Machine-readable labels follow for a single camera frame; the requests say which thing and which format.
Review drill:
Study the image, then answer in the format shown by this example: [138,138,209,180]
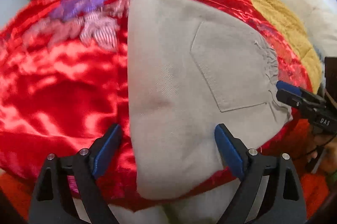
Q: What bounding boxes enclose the beige pants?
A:
[127,0,292,200]

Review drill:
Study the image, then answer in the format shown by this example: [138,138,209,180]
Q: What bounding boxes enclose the person right hand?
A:
[307,133,336,174]

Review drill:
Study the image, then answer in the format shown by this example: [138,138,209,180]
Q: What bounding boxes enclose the yellow knitted blanket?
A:
[251,0,322,93]

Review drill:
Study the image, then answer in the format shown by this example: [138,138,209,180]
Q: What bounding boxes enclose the red floral satin quilt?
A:
[1,0,312,211]

